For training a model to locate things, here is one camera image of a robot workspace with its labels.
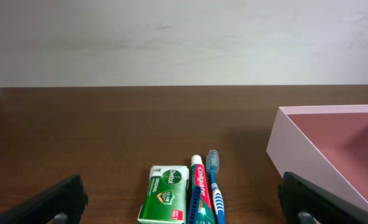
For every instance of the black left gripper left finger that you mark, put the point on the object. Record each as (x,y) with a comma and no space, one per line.
(67,197)

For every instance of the green Dettol soap pack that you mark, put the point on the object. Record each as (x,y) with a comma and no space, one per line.
(166,198)

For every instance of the pink white open box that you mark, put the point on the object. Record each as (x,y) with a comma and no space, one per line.
(326,145)

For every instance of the blue disposable razor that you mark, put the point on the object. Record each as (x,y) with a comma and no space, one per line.
(192,213)

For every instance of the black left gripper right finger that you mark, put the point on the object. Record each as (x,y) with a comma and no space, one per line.
(304,202)

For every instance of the Colgate toothpaste tube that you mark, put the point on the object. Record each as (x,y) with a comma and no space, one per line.
(205,213)

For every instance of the blue white toothbrush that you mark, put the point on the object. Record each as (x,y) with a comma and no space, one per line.
(212,167)

